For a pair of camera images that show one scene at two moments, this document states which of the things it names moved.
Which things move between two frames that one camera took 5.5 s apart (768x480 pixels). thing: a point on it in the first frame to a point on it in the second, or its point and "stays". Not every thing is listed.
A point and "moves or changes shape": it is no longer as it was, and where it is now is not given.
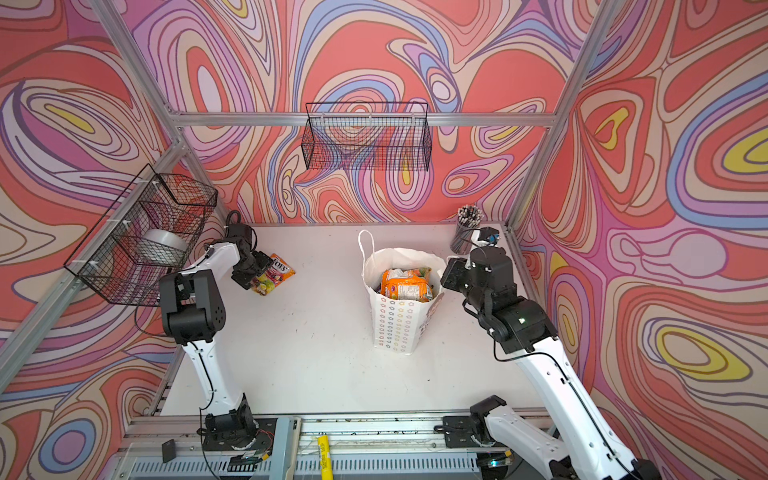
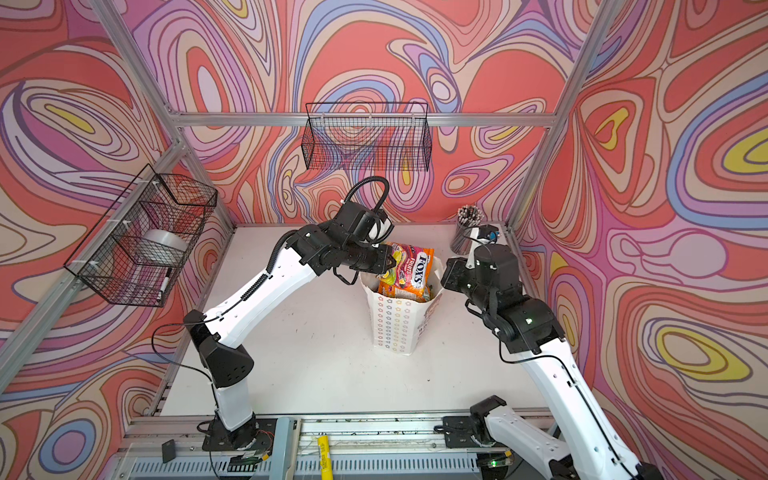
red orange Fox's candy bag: [274, 276] moves or changes shape
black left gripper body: [256, 265] to [367, 258]
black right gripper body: [459, 279] stays
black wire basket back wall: [367, 136] stays
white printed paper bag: [398, 325] stays
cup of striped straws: [469, 219] stays
